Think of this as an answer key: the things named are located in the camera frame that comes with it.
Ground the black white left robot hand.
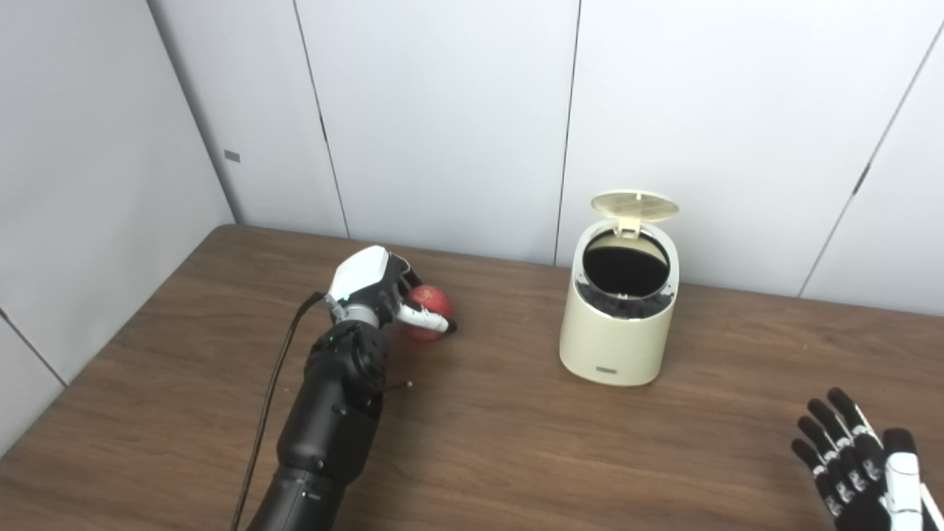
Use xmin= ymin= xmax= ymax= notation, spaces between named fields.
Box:
xmin=327 ymin=246 xmax=458 ymax=344

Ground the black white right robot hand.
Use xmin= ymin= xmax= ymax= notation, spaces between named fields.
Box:
xmin=791 ymin=387 xmax=944 ymax=531

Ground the red apple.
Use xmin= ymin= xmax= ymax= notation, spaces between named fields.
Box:
xmin=402 ymin=285 xmax=454 ymax=342

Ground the cream-colored bin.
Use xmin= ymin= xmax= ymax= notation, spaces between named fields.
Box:
xmin=558 ymin=218 xmax=679 ymax=387

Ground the cream round bin lid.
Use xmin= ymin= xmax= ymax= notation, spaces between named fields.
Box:
xmin=591 ymin=190 xmax=680 ymax=237

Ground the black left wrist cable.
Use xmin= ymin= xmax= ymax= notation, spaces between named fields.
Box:
xmin=230 ymin=291 xmax=329 ymax=531

